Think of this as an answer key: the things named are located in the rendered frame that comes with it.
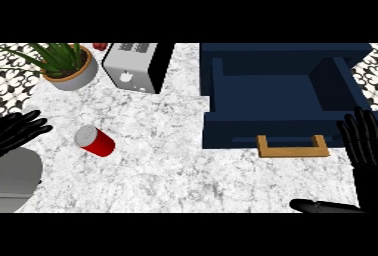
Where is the dark blue cabinet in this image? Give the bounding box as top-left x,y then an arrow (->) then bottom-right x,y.
198,42 -> 376,98

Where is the silver toaster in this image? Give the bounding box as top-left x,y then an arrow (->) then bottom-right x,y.
101,42 -> 178,95

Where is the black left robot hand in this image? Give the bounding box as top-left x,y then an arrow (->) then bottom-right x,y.
0,109 -> 55,158

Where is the green potted plant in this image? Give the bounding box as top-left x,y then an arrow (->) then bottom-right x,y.
0,42 -> 101,92

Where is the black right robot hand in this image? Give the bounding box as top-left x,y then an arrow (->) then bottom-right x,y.
288,105 -> 378,214

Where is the red can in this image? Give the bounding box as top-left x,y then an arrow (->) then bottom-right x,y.
74,125 -> 117,158

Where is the dark blue open drawer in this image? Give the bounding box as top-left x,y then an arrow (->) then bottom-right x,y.
201,56 -> 378,150

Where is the wooden drawer handle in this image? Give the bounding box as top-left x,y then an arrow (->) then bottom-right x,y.
256,134 -> 331,159

